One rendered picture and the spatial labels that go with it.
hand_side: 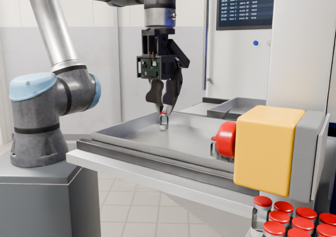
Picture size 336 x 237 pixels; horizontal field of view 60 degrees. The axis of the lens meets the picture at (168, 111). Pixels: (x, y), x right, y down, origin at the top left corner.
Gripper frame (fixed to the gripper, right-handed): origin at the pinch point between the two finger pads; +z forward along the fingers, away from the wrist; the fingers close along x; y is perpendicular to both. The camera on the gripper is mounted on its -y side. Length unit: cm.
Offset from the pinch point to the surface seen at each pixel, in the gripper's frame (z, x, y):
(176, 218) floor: 94, -46, -84
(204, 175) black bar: 4.3, 21.7, 22.3
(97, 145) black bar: 3.7, -2.1, 22.3
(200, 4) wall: -59, -104, -232
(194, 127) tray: 5.5, 5.8, -5.3
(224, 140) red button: -6.3, 29.3, 34.1
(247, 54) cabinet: -12, -2, -75
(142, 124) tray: 4.2, -5.6, 2.8
